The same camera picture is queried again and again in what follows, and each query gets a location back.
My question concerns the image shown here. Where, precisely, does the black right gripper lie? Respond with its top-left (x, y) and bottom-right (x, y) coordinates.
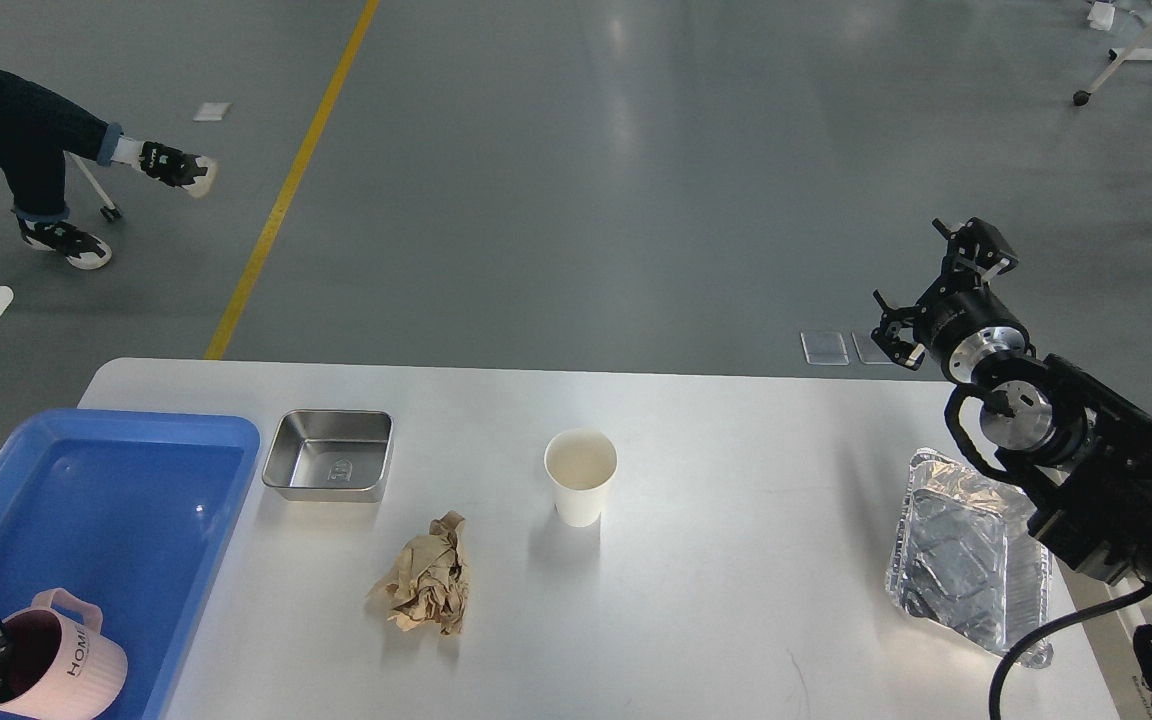
top-left (870, 217), bottom-right (1032, 384)

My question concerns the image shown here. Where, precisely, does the pink ribbed mug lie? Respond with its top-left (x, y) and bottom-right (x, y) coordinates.
top-left (0, 588), bottom-right (128, 719)

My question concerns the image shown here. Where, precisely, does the stainless steel rectangular tray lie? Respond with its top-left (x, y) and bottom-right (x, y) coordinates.
top-left (262, 409), bottom-right (394, 503)

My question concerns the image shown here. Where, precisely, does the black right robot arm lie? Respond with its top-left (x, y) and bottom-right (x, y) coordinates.
top-left (870, 217), bottom-right (1152, 719)

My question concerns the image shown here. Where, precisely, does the clear floor plate right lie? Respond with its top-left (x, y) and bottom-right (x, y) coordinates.
top-left (851, 332), bottom-right (893, 365)

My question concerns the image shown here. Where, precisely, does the clear floor plate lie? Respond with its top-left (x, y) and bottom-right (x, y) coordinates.
top-left (799, 331), bottom-right (850, 366)
top-left (851, 332), bottom-right (893, 365)

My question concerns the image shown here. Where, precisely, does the clear floor plate left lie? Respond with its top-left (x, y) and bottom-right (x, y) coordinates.
top-left (799, 331), bottom-right (850, 366)

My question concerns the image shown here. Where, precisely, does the blue plastic tray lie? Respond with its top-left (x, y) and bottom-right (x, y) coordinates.
top-left (0, 409), bottom-right (260, 719)

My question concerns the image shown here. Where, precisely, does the aluminium foil tray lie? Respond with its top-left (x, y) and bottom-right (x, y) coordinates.
top-left (884, 448), bottom-right (1053, 657)

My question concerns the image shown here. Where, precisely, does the white plastic bin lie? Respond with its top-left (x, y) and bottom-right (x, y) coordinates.
top-left (1066, 434), bottom-right (1152, 720)

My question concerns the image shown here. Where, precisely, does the white paper cup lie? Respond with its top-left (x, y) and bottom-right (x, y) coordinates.
top-left (543, 429), bottom-right (617, 528)

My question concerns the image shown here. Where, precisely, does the crumpled brown paper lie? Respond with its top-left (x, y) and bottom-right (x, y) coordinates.
top-left (366, 511), bottom-right (470, 637)

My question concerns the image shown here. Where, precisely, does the seated person in jeans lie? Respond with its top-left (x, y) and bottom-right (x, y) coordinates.
top-left (0, 68), bottom-right (219, 272)

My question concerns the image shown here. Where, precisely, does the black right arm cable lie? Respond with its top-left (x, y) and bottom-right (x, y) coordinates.
top-left (988, 584), bottom-right (1152, 720)

